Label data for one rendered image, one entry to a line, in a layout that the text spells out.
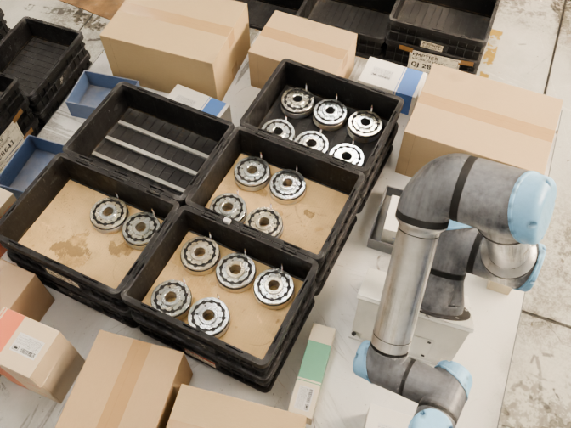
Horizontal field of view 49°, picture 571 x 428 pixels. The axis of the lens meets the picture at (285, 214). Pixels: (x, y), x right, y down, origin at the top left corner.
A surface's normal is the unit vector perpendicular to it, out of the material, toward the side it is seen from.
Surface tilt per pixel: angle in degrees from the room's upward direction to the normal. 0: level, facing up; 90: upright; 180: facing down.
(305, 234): 0
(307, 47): 0
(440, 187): 51
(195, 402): 0
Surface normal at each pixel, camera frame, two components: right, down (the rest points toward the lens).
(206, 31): -0.01, -0.54
